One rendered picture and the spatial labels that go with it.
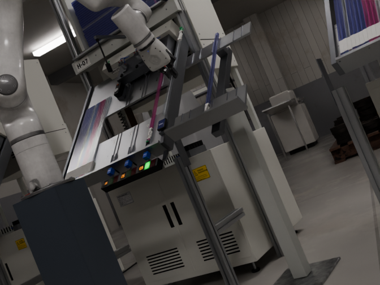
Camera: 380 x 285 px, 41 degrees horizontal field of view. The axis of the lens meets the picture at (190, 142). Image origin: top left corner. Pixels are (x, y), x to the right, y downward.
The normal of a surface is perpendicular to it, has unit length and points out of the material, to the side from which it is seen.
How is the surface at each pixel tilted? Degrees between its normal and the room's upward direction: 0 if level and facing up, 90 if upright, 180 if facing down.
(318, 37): 90
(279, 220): 90
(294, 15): 90
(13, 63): 69
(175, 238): 90
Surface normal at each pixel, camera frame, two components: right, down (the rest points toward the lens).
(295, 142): -0.32, 0.10
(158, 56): -0.18, 0.62
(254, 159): -0.51, 0.18
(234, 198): 0.77, -0.34
